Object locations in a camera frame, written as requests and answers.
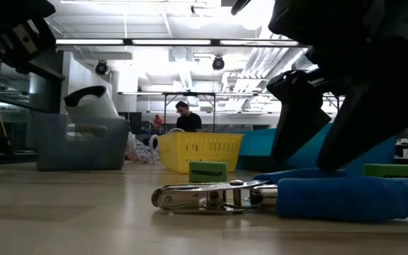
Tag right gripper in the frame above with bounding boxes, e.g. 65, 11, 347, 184
230, 0, 408, 172

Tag green eraser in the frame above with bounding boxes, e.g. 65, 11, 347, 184
362, 163, 408, 182
188, 161, 228, 183

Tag blue-handled pliers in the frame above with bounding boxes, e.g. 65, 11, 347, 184
150, 169, 408, 222

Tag teal plastic bin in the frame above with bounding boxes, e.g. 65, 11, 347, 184
237, 123, 398, 174

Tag yellow plastic basket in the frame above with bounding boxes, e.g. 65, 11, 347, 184
157, 131, 244, 174

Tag person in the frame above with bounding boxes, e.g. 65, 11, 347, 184
174, 101, 203, 133

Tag black-framed table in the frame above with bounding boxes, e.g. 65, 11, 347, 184
161, 91, 272, 134

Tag red object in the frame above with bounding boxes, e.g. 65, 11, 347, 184
153, 113, 164, 132

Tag ceiling light bar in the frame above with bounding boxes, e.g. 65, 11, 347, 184
55, 37, 307, 49

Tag dark grey plastic bin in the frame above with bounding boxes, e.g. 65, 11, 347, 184
30, 113, 130, 171

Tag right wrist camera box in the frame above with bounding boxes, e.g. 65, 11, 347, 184
266, 69, 329, 107

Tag white cable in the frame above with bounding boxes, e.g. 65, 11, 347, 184
125, 127, 186, 164

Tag white security camera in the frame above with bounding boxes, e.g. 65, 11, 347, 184
64, 84, 120, 120

